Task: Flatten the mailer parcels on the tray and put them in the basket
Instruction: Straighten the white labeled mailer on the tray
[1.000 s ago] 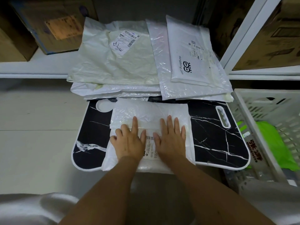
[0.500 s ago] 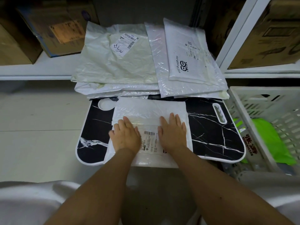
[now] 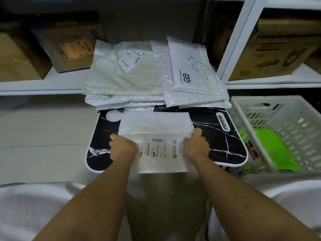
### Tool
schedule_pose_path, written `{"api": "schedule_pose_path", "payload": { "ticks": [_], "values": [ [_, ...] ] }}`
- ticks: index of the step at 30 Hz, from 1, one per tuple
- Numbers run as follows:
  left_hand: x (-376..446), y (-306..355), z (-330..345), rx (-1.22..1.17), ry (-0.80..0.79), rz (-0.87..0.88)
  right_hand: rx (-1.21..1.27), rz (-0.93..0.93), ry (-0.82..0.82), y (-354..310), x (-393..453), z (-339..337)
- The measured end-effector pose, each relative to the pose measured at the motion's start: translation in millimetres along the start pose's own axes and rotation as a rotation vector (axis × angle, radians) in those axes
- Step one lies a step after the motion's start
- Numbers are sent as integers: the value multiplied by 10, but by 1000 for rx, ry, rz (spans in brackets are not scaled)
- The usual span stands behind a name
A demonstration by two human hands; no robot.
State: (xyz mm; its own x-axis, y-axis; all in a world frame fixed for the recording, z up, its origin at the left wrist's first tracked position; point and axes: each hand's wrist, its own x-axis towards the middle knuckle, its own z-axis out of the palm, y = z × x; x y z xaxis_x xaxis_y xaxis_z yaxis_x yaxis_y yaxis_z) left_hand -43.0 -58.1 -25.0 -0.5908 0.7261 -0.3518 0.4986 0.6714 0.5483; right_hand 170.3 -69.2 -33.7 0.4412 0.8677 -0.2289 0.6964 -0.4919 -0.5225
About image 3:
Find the person's left hand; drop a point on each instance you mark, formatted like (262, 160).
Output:
(123, 149)

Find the person's right hand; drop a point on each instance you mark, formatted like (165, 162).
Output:
(196, 146)

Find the white labelled poly mailer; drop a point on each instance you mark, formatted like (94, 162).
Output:
(160, 163)

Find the pile of white mailers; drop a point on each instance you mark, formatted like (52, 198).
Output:
(118, 80)

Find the green poly mailer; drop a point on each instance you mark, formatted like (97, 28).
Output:
(273, 148)

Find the white mailer with logo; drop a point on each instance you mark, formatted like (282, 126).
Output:
(190, 70)

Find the white metal shelf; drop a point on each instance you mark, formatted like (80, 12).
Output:
(50, 82)

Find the white plastic basket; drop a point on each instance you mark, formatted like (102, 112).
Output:
(296, 115)

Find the person's right forearm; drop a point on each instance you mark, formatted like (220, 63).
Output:
(245, 205)

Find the person's left forearm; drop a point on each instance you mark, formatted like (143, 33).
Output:
(92, 203)

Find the person's white shorts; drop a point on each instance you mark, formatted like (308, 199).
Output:
(32, 205)

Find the black marble lap table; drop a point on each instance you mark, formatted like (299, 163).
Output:
(220, 143)

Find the cardboard box with orange label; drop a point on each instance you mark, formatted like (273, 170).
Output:
(70, 42)

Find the cardboard box with black print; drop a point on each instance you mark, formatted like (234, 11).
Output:
(275, 55)

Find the plain brown cardboard box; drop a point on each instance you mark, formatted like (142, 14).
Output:
(17, 62)

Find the dark cardboard box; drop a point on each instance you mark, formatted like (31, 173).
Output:
(313, 62)

